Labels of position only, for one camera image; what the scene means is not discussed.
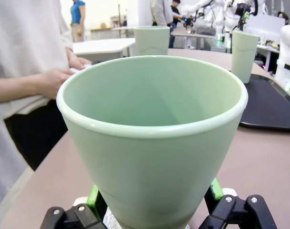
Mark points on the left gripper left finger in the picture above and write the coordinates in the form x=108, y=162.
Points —
x=63, y=219

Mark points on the black plastic serving tray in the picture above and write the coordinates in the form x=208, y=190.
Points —
x=266, y=107

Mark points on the person's right hand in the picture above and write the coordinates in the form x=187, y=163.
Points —
x=55, y=81

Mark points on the person's left hand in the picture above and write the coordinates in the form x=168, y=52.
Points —
x=78, y=62

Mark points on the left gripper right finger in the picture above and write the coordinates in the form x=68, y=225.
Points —
x=242, y=214

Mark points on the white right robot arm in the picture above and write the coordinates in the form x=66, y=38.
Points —
x=286, y=47

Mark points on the person's right forearm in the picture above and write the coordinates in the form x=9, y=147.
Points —
x=15, y=89

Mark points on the white background board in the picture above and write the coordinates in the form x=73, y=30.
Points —
x=266, y=23

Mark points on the grey background table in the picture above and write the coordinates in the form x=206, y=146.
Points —
x=190, y=33

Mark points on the white scalloped paper coaster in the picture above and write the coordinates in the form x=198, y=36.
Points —
x=74, y=70
x=110, y=218

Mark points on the pale green plastic cup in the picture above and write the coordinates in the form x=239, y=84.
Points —
x=152, y=40
x=243, y=57
x=147, y=167

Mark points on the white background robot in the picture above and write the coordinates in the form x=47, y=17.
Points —
x=217, y=19
x=230, y=21

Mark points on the bystander in blue shirt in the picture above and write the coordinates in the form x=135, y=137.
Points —
x=77, y=14

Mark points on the bystander in black top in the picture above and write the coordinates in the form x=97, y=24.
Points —
x=175, y=14

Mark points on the large white table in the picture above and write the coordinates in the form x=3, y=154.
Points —
x=99, y=46

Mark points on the person in beige shirt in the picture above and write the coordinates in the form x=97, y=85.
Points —
x=20, y=35

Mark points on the bystander in grey jacket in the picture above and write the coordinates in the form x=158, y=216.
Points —
x=160, y=12

